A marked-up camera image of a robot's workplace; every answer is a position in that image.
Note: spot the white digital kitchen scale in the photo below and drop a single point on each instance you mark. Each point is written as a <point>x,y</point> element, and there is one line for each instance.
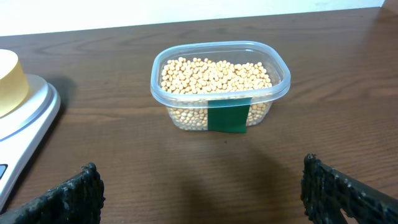
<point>23,129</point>

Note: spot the clear plastic container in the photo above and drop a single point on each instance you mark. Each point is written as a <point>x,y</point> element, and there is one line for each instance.
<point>234,52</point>

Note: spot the soybeans in container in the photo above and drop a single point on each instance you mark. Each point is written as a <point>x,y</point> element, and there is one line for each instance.
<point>195,82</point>

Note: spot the yellow bowl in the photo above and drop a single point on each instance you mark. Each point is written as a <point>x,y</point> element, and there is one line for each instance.
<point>14,84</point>

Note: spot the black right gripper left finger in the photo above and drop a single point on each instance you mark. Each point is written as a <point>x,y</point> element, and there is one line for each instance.
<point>75,201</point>

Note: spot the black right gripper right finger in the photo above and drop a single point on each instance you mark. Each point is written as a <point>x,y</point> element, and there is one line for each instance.
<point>327,193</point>

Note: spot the green tape label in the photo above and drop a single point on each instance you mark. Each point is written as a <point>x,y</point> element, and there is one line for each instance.
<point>228,116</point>

